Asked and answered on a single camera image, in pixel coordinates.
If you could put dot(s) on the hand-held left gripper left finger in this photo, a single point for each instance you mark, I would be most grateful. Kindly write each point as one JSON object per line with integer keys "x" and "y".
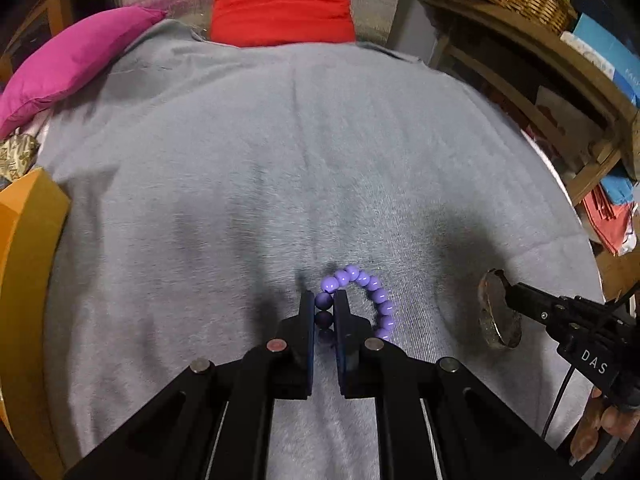
{"x": 308, "y": 320}

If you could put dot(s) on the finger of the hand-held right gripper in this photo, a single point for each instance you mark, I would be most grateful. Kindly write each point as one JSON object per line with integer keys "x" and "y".
{"x": 530, "y": 302}

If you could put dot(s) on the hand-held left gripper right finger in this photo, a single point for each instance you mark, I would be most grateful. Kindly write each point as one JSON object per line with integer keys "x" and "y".
{"x": 341, "y": 320}

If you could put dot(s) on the orange box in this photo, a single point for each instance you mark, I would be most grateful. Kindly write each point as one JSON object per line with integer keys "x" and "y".
{"x": 27, "y": 240}

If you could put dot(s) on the person's right hand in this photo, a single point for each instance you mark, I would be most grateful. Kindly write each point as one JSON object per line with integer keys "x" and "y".
{"x": 595, "y": 430}

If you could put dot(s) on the grey blanket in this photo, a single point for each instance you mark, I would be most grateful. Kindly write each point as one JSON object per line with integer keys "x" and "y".
{"x": 240, "y": 160}

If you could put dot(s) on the wooden shelf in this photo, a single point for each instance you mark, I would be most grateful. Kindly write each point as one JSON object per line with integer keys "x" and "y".
{"x": 555, "y": 60}

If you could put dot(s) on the blue cardboard box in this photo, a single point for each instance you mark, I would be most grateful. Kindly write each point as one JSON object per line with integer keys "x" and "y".
{"x": 607, "y": 55}

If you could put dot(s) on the red pillow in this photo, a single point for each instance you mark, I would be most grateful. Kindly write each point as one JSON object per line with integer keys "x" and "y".
{"x": 280, "y": 5}

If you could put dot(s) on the silver insulation mat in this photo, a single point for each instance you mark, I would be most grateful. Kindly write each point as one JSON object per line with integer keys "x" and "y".
{"x": 380, "y": 0}

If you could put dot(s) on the gold patterned cloth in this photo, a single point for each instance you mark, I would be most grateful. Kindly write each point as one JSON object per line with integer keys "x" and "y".
{"x": 17, "y": 157}

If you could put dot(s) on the magenta pillow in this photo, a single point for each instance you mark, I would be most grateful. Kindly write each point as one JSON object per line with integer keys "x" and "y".
{"x": 70, "y": 65}

